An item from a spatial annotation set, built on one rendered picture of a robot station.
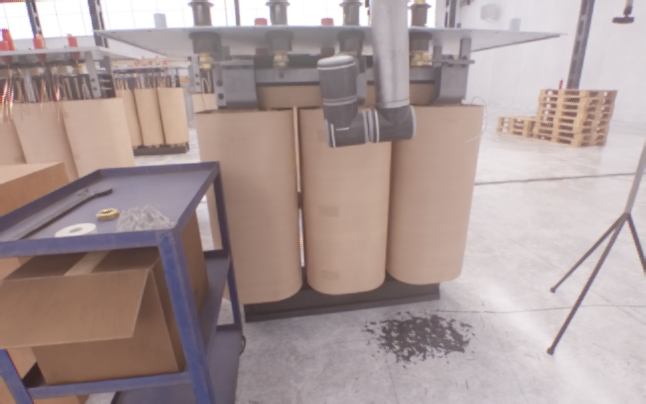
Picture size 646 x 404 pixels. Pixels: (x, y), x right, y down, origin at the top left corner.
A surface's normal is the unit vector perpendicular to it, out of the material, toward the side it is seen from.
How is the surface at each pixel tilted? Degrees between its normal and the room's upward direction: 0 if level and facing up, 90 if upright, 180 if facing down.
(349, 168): 90
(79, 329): 26
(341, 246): 90
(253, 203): 90
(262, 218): 90
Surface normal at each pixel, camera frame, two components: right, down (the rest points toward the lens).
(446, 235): 0.15, 0.33
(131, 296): 0.05, -0.70
